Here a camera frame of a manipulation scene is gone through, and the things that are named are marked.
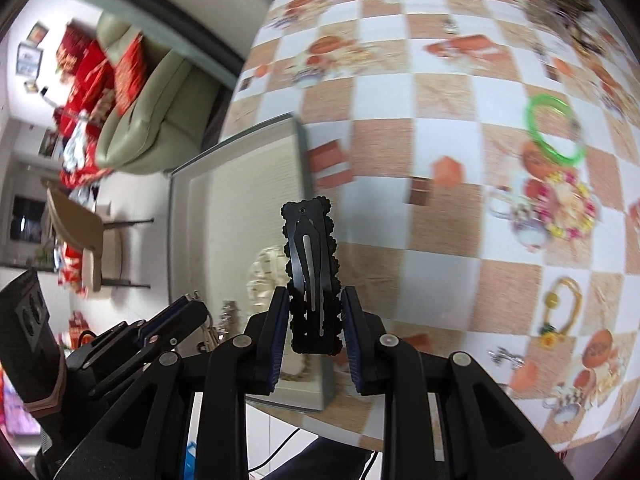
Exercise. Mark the cream polka-dot scrunchie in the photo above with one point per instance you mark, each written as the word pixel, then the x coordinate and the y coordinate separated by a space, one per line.
pixel 262 275

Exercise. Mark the grey and white tray box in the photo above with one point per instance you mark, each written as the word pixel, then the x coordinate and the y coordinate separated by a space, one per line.
pixel 240 200

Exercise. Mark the red cushion gold round pattern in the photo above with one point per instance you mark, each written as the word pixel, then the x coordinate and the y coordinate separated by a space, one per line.
pixel 131 72

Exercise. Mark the small silver charm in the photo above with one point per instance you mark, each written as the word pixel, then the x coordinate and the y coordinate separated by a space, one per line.
pixel 450 25

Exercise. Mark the black scalloped snap hair clip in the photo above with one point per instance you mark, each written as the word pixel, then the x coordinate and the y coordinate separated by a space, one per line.
pixel 310 260

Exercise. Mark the red cushion small white lettering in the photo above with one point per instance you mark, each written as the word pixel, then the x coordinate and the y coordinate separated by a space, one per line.
pixel 95 72

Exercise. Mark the small silver brooch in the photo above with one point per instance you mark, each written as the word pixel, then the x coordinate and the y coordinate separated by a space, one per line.
pixel 502 355

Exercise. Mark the silver star hair clip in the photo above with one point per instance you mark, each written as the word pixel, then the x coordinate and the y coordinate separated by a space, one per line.
pixel 230 312

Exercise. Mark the wall picture frame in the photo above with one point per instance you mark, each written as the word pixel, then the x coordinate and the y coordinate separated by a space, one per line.
pixel 28 59

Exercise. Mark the beige chair with black legs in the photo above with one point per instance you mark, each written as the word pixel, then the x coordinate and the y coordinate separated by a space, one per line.
pixel 75 215

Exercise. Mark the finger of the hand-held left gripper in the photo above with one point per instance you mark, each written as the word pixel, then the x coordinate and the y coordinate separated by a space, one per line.
pixel 150 342
pixel 167 315

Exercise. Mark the green translucent bangle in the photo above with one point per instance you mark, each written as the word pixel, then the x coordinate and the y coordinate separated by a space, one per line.
pixel 530 120

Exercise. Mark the checkered printed tablecloth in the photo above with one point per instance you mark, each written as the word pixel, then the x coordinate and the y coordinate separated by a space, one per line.
pixel 400 110

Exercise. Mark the beige hair clip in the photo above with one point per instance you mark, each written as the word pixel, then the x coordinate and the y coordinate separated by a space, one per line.
pixel 210 335

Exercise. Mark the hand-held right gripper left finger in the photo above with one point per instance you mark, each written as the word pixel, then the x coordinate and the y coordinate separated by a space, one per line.
pixel 280 340

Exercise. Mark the pale green leather sofa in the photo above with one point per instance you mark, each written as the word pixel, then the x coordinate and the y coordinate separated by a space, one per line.
pixel 150 125

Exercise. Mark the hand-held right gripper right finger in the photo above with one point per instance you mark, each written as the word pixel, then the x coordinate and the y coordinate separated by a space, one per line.
pixel 352 340

